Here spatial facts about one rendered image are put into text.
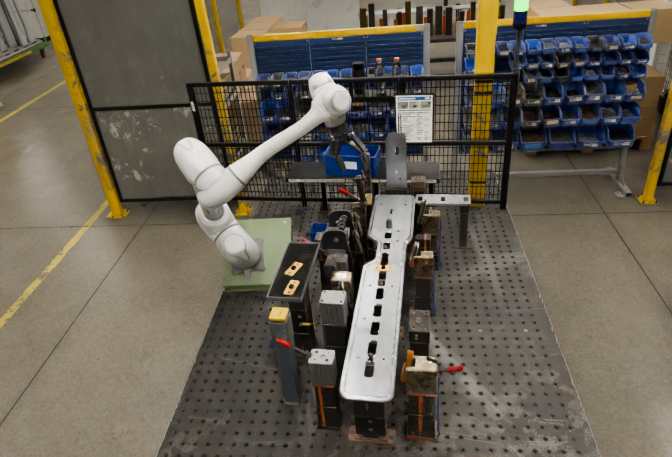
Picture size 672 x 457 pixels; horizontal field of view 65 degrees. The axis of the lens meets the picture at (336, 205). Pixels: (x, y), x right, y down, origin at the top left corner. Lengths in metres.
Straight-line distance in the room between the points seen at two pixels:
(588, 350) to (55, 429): 3.10
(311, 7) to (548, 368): 7.50
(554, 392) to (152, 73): 3.64
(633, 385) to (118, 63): 4.19
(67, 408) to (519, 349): 2.56
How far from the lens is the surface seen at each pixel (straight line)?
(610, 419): 3.29
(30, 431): 3.67
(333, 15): 9.07
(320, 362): 1.93
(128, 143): 4.97
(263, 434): 2.25
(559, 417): 2.31
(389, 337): 2.08
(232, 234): 2.62
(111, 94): 4.84
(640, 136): 6.05
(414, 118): 3.12
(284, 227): 2.85
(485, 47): 3.04
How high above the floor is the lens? 2.47
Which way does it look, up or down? 31 degrees down
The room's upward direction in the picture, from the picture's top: 5 degrees counter-clockwise
